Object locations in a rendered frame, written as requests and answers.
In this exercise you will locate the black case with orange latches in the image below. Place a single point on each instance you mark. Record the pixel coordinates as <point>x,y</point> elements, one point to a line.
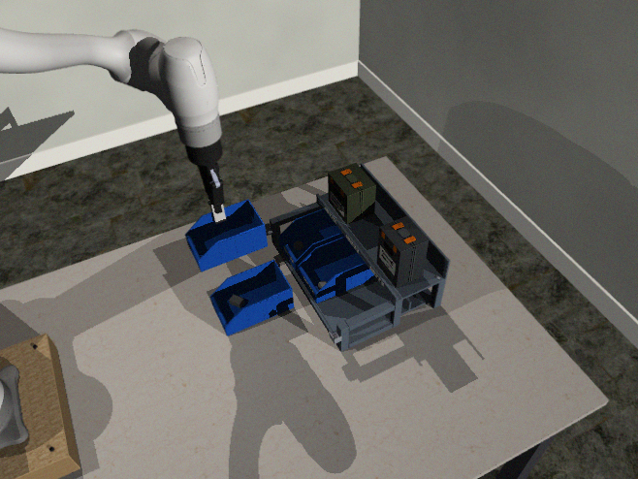
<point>402,251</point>

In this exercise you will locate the grey metal shelf rack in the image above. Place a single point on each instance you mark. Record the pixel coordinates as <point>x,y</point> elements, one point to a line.
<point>362,305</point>

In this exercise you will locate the dark green case with handle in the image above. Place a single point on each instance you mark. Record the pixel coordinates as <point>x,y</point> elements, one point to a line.
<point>351,193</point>

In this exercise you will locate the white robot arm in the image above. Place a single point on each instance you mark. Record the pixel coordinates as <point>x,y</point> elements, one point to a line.
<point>185,82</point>

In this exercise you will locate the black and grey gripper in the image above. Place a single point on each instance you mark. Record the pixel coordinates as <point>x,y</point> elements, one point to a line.
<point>206,158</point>

